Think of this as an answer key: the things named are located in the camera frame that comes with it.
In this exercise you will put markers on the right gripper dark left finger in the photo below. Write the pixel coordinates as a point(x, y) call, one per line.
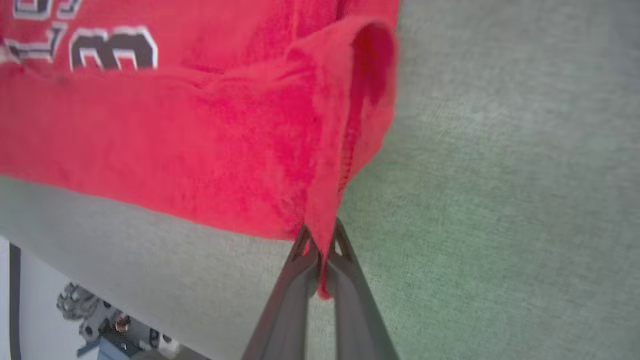
point(285, 310)

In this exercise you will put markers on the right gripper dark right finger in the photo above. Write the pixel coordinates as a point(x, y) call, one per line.
point(355, 315)

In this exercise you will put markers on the red garment with white print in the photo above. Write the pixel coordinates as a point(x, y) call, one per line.
point(200, 135)

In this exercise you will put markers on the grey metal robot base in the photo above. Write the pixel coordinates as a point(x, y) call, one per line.
point(107, 320)

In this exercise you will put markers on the black vertical strip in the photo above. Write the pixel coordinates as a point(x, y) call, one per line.
point(15, 300)

